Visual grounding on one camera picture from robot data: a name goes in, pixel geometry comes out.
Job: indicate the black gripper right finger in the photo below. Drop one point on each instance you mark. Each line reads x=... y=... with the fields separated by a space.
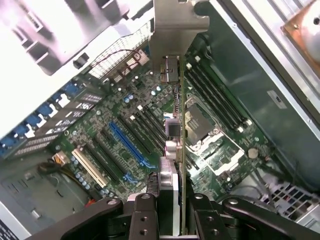
x=205 y=220

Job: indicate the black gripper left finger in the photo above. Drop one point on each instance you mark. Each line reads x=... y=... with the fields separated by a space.
x=143 y=220

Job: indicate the long black expansion slot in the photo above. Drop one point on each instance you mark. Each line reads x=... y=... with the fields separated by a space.
x=101 y=162
x=110 y=155

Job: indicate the white expansion slot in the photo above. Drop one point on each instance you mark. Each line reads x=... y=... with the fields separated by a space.
x=88 y=168

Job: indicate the blue expansion slot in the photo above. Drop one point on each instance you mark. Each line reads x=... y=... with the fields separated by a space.
x=127 y=142

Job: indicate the silver coin battery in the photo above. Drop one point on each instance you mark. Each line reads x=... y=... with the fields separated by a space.
x=252 y=152

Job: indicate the silver socket cover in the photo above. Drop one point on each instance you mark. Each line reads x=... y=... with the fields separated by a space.
x=221 y=137

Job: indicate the black RAM slot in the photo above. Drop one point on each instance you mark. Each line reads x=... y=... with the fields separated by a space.
x=214 y=97
x=199 y=88
x=218 y=94
x=151 y=125
x=223 y=90
x=143 y=135

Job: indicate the short black expansion slot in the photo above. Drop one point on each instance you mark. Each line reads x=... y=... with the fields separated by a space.
x=107 y=136

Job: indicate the metal mesh disk bay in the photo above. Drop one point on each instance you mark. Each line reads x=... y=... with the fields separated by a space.
x=297 y=200

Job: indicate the CPU socket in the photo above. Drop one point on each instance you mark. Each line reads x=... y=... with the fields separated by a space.
x=200 y=125

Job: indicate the green motherboard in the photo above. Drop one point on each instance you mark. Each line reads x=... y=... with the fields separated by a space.
x=112 y=105

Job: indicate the small white case sticker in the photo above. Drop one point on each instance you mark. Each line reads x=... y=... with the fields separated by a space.
x=276 y=99

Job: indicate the blue slot retainer tab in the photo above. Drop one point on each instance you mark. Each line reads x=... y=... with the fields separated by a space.
x=45 y=110
x=6 y=145
x=19 y=130
x=32 y=121
x=71 y=88

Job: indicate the open black PC case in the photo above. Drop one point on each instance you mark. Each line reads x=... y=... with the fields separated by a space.
x=250 y=75

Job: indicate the silver finned heatsink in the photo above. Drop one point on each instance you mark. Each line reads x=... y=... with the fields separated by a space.
x=136 y=60

